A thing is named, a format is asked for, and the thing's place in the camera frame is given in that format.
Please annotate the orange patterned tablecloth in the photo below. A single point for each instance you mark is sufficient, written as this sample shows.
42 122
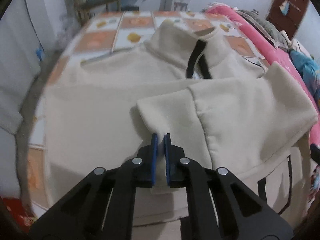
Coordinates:
100 38

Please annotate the white water dispenser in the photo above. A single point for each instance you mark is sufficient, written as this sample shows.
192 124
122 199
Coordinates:
172 3

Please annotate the blue patterned cloth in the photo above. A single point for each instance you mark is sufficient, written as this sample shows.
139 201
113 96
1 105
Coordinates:
307 65

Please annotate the grey green blanket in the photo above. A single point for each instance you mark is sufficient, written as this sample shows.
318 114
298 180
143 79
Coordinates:
267 27

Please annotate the small hanging paper tag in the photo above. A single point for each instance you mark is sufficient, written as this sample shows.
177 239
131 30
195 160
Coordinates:
285 7

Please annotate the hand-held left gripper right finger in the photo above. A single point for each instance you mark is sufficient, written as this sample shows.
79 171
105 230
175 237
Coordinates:
168 160

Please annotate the wooden chair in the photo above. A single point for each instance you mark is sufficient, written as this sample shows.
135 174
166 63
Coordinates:
100 3

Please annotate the pink floral blanket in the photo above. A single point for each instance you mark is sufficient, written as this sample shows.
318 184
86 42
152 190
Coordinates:
252 32

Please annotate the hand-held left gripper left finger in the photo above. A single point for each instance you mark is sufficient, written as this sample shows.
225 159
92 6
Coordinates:
154 155

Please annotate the cream zip jacket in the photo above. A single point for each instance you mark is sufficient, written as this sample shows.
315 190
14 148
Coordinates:
100 110

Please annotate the brown wooden door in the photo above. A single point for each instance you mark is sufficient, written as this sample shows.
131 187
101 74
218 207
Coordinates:
295 22

